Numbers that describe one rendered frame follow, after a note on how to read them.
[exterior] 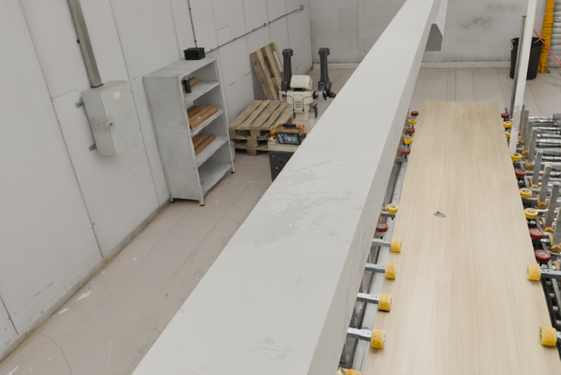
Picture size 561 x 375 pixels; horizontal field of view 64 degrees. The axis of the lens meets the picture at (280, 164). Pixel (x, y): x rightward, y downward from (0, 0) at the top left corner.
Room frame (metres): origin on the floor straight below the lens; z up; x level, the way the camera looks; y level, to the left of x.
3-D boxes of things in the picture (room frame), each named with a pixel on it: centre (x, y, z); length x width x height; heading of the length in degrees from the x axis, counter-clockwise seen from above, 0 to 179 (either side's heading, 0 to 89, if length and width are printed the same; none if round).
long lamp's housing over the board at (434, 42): (2.45, -0.90, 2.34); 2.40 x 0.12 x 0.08; 158
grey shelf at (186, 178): (5.09, 0.99, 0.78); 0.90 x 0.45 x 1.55; 158
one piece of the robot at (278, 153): (4.47, -0.19, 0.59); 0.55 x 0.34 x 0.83; 67
